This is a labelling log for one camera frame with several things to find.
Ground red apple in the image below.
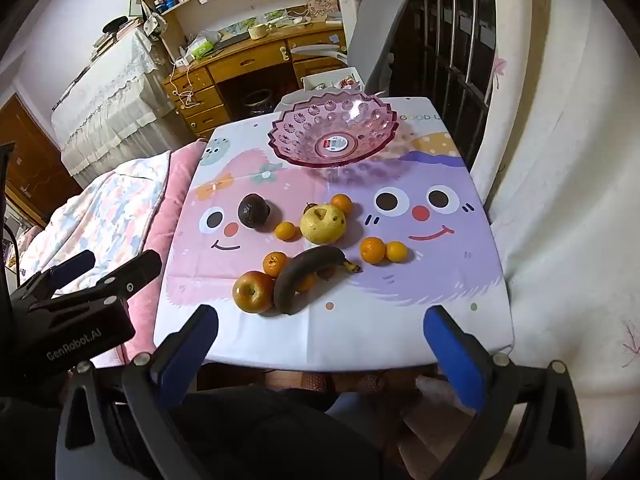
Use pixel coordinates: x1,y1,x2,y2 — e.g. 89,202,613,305
232,270,275,314

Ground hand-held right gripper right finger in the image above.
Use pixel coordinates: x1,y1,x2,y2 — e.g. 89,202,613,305
422,305,588,480

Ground window with metal bars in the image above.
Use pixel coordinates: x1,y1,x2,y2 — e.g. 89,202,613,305
390,0,498,161

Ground dark overripe banana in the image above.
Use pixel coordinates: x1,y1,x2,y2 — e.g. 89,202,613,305
273,245,362,315

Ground green tissue pack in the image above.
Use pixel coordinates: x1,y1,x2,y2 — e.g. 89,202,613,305
186,35,216,58

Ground wooden door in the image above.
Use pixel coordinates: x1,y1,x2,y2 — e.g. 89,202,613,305
0,95,83,226

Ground floral quilt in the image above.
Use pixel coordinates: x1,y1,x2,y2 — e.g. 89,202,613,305
15,152,173,291

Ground pink blanket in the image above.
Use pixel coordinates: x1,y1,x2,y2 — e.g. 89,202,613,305
95,142,206,367

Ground wooden table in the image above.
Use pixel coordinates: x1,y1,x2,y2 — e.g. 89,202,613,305
200,364,441,396

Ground dark avocado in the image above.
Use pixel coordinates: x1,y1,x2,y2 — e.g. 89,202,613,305
239,193,272,230

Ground dark trash bin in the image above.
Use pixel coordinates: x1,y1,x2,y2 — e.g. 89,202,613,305
243,88,273,111

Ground wooden desk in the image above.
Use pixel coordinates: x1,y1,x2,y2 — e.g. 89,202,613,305
162,22,351,138

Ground grey office chair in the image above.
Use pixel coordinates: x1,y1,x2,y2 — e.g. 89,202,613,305
287,0,416,98

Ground white lace cloth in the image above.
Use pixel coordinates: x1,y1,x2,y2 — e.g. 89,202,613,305
50,27,193,188

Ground white tray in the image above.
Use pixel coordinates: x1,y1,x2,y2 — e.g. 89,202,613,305
301,67,366,92

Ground white curtain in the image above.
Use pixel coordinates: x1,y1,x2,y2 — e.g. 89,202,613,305
470,0,640,461

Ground wooden bookshelf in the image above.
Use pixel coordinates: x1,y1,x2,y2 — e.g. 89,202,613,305
125,0,346,61

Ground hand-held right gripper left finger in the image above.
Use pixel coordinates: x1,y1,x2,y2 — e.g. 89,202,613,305
55,304,221,480

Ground brown cardboard box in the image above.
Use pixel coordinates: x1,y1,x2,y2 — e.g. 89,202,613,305
305,0,343,18

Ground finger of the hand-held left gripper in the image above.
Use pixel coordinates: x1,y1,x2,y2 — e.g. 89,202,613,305
12,250,97,302
30,251,163,311

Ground person's dark pants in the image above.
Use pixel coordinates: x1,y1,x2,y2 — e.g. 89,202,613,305
0,385,401,480

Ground pink plastic bowl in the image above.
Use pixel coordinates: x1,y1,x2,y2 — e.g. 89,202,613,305
266,91,399,167

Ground black cable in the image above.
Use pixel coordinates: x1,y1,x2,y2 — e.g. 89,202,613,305
0,142,26,281

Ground white charger cable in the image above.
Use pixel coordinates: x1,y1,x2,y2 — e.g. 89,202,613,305
167,57,196,108

